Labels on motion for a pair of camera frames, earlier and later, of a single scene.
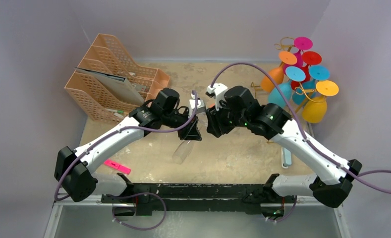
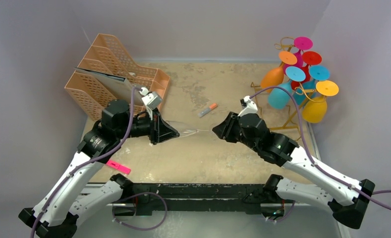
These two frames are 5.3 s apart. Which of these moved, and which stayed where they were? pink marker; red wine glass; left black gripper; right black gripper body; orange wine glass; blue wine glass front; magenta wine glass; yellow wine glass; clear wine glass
Moved: left black gripper; right black gripper body; clear wine glass
Stayed: red wine glass; orange wine glass; pink marker; yellow wine glass; magenta wine glass; blue wine glass front
